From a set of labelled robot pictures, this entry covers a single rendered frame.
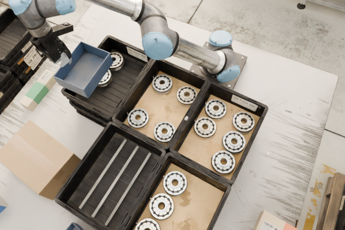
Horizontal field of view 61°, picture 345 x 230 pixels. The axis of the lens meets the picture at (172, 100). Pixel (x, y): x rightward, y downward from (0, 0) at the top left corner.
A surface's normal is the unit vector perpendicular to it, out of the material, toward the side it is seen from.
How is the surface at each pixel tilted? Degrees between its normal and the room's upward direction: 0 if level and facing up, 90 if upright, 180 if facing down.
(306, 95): 0
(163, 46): 85
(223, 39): 10
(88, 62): 1
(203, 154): 0
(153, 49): 83
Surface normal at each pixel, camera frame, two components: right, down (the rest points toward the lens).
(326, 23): -0.04, -0.47
